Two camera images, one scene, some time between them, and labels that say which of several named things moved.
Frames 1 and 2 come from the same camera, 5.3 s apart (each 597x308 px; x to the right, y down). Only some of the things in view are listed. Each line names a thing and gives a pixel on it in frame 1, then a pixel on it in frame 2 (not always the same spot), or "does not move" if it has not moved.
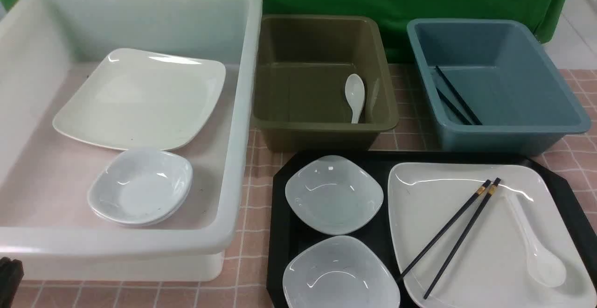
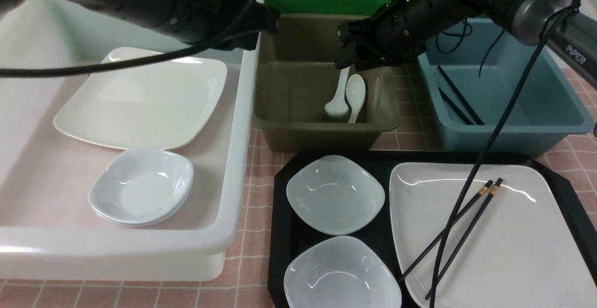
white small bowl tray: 333,194 does not move
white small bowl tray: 340,272 does not move
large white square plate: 491,269 does not move
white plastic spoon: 545,265 → 338,106
